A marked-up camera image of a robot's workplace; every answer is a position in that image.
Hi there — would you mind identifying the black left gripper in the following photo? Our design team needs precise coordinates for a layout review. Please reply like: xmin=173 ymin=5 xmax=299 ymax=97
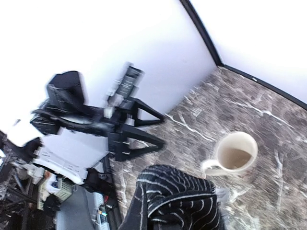
xmin=91 ymin=97 xmax=165 ymax=161

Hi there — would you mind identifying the black table edge rail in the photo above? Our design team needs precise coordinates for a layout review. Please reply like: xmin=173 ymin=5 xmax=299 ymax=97
xmin=83 ymin=155 xmax=128 ymax=230

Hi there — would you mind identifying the left circuit board with wires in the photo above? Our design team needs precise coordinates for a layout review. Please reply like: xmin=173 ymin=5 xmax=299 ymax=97
xmin=94 ymin=193 xmax=110 ymax=225

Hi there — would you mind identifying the green plastic basket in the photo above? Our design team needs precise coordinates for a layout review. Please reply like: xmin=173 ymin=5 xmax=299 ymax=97
xmin=37 ymin=174 xmax=72 ymax=210

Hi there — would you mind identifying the black left frame post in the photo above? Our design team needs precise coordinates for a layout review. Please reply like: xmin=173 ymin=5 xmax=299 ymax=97
xmin=180 ymin=0 xmax=224 ymax=67

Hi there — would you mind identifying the white slotted cable duct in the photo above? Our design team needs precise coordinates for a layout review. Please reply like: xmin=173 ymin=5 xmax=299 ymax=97
xmin=92 ymin=192 xmax=110 ymax=230

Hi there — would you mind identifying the cream ceramic mug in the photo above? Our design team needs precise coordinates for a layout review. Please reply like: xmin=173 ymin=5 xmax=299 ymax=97
xmin=201 ymin=131 xmax=258 ymax=176

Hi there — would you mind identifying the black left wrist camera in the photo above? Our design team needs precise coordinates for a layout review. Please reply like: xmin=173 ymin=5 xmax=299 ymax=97
xmin=47 ymin=71 xmax=90 ymax=114

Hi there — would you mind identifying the black striped underwear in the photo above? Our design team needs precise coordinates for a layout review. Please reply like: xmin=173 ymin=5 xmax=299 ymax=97
xmin=119 ymin=164 xmax=226 ymax=230

